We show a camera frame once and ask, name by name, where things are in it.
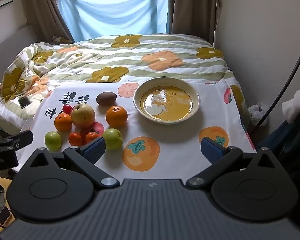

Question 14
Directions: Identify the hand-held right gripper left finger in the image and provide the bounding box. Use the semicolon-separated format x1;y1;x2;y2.
22;137;120;189

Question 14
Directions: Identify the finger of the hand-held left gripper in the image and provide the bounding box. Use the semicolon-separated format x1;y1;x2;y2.
0;130;34;153

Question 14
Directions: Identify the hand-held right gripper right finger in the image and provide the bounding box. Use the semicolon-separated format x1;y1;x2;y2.
186;138;286;189

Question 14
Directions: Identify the green apple with stem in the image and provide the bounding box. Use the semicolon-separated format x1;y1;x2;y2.
102;128;123;151

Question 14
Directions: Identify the large yellow-red apple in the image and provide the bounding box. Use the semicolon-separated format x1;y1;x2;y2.
71;104;96;128

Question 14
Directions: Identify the large orange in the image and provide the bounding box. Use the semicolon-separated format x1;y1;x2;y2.
105;106;128;128
54;113;73;133

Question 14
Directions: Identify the yellow ceramic bowl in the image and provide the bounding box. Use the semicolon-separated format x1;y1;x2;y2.
133;77;200;125

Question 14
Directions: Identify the small tangerine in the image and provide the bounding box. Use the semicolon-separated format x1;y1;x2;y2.
68;132;82;146
85;131;99;143

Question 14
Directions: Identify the small green apple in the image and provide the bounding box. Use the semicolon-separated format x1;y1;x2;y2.
44;131;62;151

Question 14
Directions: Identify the black smartphone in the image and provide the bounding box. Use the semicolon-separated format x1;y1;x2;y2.
18;96;31;109

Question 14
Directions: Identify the white persimmon-print cloth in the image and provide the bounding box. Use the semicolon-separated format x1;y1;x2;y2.
11;77;256;180

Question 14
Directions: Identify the brown kiwi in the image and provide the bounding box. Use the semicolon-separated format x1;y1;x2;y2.
96;92;117;106

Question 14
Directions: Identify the white plastic bag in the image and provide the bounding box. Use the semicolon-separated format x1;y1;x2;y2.
248;103;269;128

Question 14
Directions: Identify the dark blue cloth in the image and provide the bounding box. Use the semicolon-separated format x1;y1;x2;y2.
255;110;300;180

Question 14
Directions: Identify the floral striped quilt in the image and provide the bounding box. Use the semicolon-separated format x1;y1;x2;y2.
0;34;252;135

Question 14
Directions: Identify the white garment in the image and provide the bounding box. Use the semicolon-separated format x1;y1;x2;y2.
282;15;300;124

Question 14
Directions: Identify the floral pillow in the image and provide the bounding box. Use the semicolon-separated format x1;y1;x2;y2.
52;35;73;45

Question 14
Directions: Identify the beige curtain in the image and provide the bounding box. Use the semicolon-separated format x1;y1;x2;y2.
19;0;77;44
167;0;218;47

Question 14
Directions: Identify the light blue cloth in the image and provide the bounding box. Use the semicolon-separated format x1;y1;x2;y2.
58;0;173;43

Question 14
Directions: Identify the black cable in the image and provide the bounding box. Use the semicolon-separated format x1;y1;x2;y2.
247;50;300;137

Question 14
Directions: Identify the white wall pipe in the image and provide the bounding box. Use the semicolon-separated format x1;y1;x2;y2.
214;0;219;48

